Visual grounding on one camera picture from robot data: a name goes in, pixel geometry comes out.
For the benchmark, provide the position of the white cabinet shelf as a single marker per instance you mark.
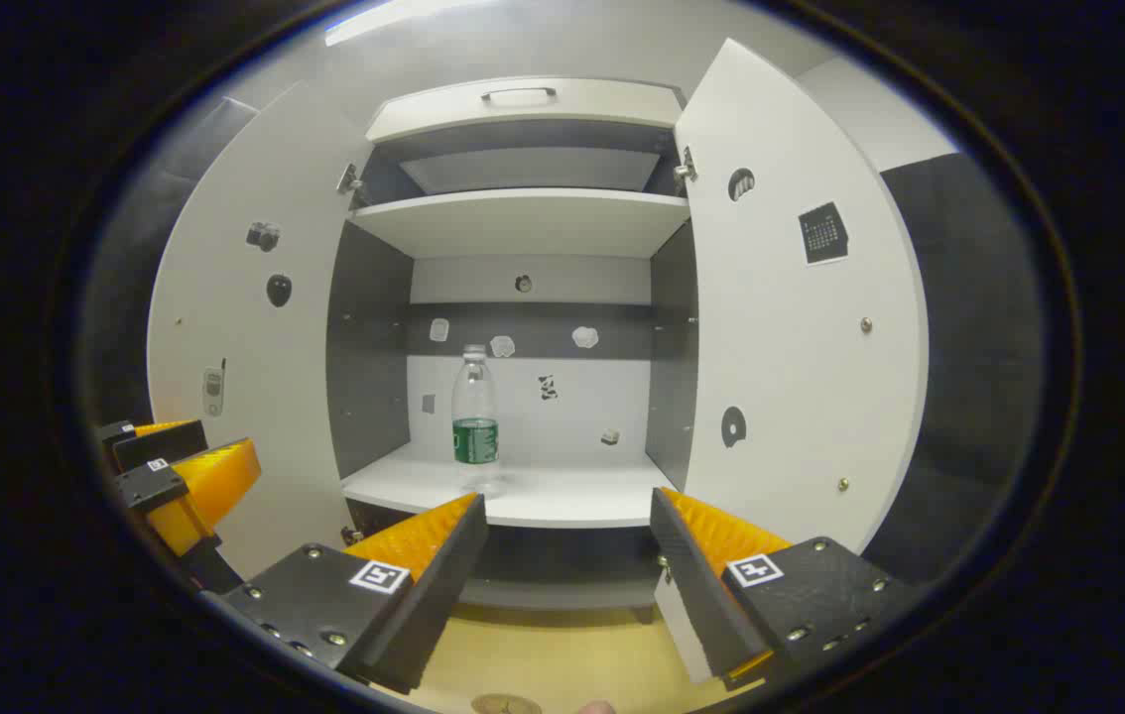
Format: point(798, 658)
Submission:
point(572, 496)
point(523, 223)

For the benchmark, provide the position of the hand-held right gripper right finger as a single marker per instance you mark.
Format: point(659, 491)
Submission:
point(711, 595)

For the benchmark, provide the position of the white door with phone sticker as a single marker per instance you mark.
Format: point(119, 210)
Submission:
point(255, 347)

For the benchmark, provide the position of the clear plastic bottle green label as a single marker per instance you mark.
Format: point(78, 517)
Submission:
point(475, 446)

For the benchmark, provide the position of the white and grey cabinet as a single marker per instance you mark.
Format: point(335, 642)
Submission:
point(582, 407)

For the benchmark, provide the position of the round brown coaster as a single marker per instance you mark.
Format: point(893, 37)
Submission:
point(507, 706)

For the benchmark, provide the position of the metal door hinge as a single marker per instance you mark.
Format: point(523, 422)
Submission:
point(664, 570)
point(686, 169)
point(350, 180)
point(352, 536)

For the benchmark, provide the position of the white cabinet drawer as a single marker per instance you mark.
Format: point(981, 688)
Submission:
point(602, 104)

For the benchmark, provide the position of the black backdrop cloth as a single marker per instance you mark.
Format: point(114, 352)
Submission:
point(969, 347)

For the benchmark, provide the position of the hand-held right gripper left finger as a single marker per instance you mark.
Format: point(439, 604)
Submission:
point(424, 615)

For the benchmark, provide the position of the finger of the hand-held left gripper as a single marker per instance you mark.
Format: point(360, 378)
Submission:
point(166, 444)
point(141, 486)

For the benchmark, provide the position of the white door with cat sticker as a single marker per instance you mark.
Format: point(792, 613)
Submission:
point(801, 377)

